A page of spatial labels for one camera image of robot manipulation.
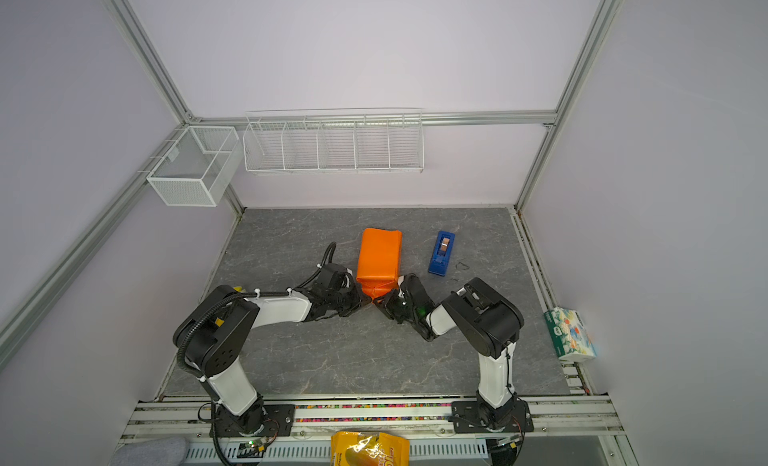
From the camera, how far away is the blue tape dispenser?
100cm

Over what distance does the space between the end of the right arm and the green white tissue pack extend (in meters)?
0.40

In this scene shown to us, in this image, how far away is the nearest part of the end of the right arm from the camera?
751 mm

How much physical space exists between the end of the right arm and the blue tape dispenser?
0.20 meters

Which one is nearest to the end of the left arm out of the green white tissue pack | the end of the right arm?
the end of the right arm
